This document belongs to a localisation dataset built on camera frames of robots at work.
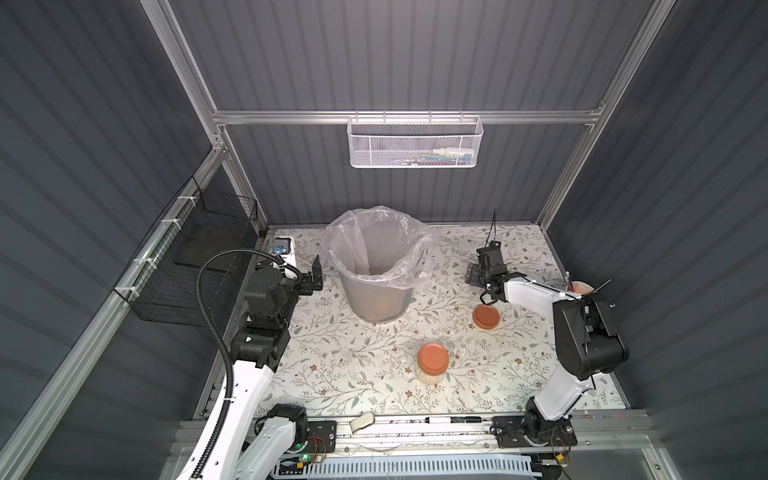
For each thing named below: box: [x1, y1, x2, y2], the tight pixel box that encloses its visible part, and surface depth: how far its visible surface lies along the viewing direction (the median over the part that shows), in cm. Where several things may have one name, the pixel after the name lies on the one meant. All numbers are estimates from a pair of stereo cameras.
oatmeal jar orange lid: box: [418, 342, 449, 376], surface depth 78 cm
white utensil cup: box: [571, 280, 595, 295], surface depth 91 cm
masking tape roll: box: [349, 412, 375, 433], surface depth 75 cm
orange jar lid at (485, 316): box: [472, 304, 500, 330], surface depth 96 cm
